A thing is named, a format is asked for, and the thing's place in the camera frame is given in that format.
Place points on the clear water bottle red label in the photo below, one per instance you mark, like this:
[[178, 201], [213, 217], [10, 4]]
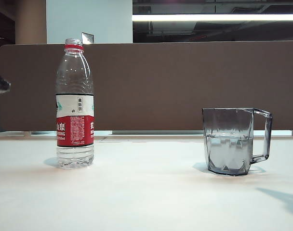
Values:
[[74, 130]]

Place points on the aluminium partition base rail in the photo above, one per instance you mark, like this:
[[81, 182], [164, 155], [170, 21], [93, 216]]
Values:
[[156, 132]]

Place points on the white ceiling light strip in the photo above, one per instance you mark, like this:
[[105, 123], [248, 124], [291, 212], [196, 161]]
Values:
[[209, 17]]

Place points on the small grey wall plate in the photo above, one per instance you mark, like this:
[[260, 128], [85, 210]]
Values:
[[87, 38]]

